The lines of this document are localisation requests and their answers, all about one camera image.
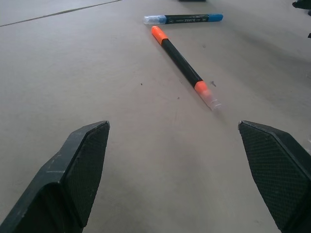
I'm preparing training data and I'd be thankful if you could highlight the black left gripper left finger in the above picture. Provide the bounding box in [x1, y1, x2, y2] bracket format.
[0, 120, 110, 233]

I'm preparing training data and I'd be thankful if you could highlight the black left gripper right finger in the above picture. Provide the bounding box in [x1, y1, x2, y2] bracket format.
[238, 120, 311, 233]

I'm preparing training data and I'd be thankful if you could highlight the orange and black marker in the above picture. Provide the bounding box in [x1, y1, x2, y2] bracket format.
[151, 25, 222, 111]

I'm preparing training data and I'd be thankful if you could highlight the blue and black marker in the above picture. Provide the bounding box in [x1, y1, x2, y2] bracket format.
[143, 13, 224, 25]

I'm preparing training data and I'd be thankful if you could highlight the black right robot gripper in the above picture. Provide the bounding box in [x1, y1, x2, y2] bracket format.
[292, 0, 311, 11]

